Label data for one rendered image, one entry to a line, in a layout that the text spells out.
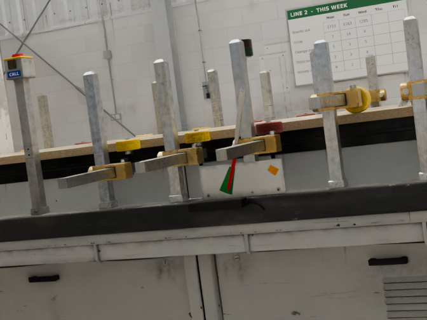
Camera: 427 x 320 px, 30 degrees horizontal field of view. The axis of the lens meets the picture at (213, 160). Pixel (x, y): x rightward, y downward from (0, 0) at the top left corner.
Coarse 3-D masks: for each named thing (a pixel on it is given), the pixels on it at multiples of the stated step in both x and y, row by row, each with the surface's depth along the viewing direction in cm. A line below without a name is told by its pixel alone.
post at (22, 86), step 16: (16, 80) 261; (16, 96) 261; (32, 112) 263; (32, 128) 262; (32, 144) 261; (32, 160) 261; (32, 176) 262; (32, 192) 263; (32, 208) 263; (48, 208) 265
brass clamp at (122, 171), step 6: (126, 162) 252; (90, 168) 254; (96, 168) 252; (102, 168) 251; (114, 168) 249; (120, 168) 249; (126, 168) 249; (120, 174) 249; (126, 174) 249; (132, 174) 252; (102, 180) 251; (108, 180) 251
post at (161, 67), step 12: (156, 60) 242; (156, 72) 242; (168, 72) 243; (156, 84) 242; (168, 84) 242; (168, 96) 241; (168, 108) 241; (168, 120) 242; (168, 132) 242; (168, 144) 242; (168, 168) 243; (180, 168) 244; (180, 180) 243; (180, 192) 243
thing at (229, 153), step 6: (240, 144) 217; (246, 144) 216; (252, 144) 221; (258, 144) 225; (216, 150) 203; (222, 150) 202; (228, 150) 203; (234, 150) 207; (240, 150) 211; (246, 150) 215; (252, 150) 220; (258, 150) 225; (216, 156) 203; (222, 156) 202; (228, 156) 203; (234, 156) 207; (240, 156) 211
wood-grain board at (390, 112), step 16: (368, 112) 236; (384, 112) 234; (400, 112) 232; (208, 128) 330; (224, 128) 274; (288, 128) 245; (304, 128) 244; (80, 144) 362; (112, 144) 269; (144, 144) 264; (160, 144) 262; (0, 160) 287; (16, 160) 284
